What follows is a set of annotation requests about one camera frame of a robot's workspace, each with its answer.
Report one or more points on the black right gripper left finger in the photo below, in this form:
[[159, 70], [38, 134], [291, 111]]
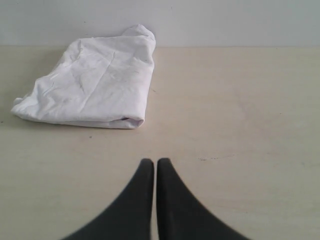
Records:
[[128, 217]]

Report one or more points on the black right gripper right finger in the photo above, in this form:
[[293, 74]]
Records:
[[180, 215]]

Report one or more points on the white t-shirt red lettering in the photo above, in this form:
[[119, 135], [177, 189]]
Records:
[[99, 82]]

